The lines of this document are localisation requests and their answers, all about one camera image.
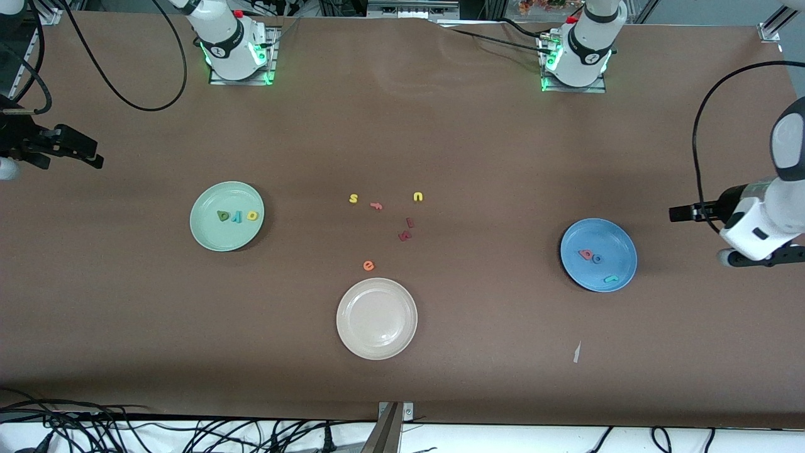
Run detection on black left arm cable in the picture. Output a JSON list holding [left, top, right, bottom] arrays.
[[692, 60, 805, 237]]

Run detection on brown table cover sheet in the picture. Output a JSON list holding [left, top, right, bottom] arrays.
[[0, 9, 805, 430]]

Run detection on pale green plate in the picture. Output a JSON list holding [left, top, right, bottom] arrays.
[[190, 181, 265, 252]]

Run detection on metal table edge bracket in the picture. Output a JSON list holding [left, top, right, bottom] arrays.
[[377, 401, 415, 423]]

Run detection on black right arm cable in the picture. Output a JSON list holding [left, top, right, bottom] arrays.
[[0, 0, 189, 117]]

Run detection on dried flower bunch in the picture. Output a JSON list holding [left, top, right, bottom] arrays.
[[518, 0, 582, 16]]

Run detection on blue plate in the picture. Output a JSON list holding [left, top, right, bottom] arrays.
[[560, 218, 638, 293]]

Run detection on aluminium support beam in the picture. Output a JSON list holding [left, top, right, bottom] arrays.
[[358, 403, 404, 453]]

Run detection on tangled black floor cables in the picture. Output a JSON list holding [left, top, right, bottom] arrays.
[[0, 389, 378, 453]]

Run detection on beige plate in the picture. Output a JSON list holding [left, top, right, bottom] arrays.
[[336, 277, 418, 361]]

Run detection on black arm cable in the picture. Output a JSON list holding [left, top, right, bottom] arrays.
[[692, 60, 805, 237], [0, 0, 189, 117]]

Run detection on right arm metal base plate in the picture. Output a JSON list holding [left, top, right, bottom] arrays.
[[209, 25, 278, 86]]

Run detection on aluminium corner post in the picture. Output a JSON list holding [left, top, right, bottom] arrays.
[[758, 0, 805, 43]]

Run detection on black cable on table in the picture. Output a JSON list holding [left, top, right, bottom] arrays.
[[434, 18, 557, 64]]

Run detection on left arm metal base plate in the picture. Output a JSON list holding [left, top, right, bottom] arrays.
[[541, 35, 608, 94]]

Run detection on grey equipment box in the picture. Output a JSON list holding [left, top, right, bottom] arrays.
[[367, 0, 460, 20]]

